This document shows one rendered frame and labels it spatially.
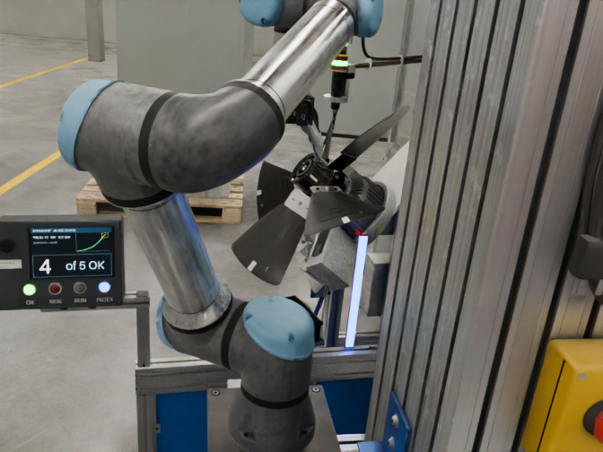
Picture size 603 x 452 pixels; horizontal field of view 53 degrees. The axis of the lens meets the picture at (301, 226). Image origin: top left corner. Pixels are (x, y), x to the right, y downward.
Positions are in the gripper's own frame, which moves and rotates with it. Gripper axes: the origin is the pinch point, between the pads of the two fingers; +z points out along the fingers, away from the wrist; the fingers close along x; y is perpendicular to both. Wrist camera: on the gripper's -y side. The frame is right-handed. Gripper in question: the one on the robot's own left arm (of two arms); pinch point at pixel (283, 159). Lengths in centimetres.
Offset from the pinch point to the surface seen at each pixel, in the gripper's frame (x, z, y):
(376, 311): 54, 79, -69
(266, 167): 13, 30, -88
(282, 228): 13, 38, -54
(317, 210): 18.5, 25.4, -36.2
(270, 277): 9, 51, -46
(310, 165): 21, 19, -57
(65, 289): -43, 32, -7
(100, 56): -117, 134, -1067
